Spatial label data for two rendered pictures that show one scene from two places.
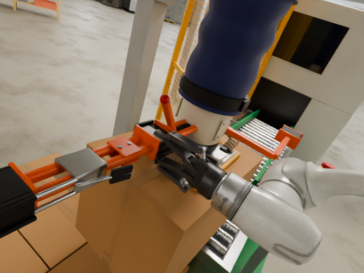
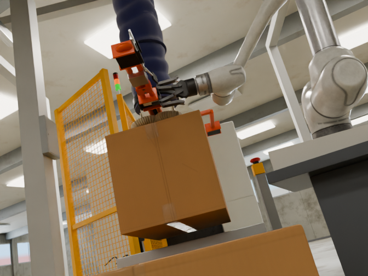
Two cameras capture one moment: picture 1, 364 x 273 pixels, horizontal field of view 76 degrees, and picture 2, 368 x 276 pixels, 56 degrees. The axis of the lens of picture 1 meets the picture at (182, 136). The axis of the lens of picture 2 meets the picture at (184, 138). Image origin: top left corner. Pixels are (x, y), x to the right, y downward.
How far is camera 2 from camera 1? 1.34 m
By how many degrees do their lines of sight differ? 53
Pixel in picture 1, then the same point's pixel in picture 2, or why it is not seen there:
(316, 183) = not seen: hidden behind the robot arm
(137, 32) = (34, 190)
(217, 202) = (200, 81)
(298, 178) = not seen: hidden behind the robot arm
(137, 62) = (44, 217)
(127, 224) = (167, 153)
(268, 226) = (222, 69)
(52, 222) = not seen: outside the picture
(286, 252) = (235, 72)
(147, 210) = (173, 125)
